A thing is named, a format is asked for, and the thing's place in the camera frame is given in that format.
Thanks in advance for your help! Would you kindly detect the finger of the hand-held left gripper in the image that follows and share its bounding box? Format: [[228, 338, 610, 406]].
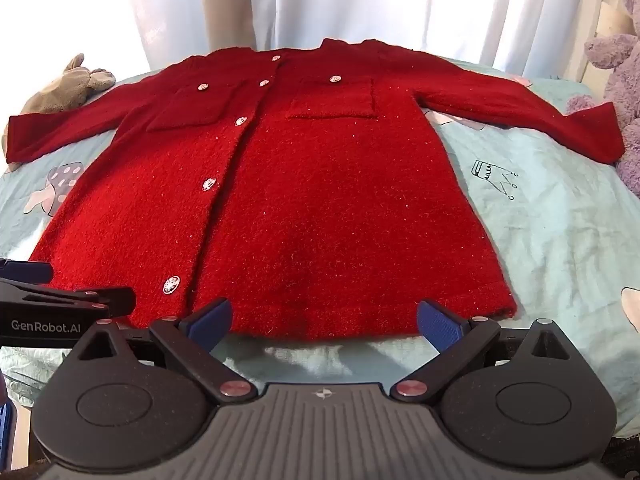
[[0, 280, 137, 317], [0, 259, 54, 285]]

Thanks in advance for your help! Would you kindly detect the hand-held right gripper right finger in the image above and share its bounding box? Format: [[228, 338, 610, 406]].
[[390, 299, 576, 402]]

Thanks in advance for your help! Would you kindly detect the light blue printed bed sheet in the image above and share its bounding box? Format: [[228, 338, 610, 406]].
[[0, 57, 640, 436]]

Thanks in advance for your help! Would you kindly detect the white curtain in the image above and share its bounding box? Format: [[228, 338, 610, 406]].
[[127, 0, 621, 81]]

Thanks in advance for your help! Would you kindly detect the grey plush toy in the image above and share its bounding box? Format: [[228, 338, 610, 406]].
[[17, 53, 117, 116]]

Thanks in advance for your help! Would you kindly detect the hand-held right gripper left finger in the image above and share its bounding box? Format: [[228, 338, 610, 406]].
[[65, 298, 254, 403]]

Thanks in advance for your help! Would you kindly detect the purple plush toy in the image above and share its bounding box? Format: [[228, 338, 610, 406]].
[[565, 0, 640, 198]]

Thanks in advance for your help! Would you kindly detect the red knit coat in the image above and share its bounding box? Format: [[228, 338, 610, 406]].
[[2, 37, 627, 343]]

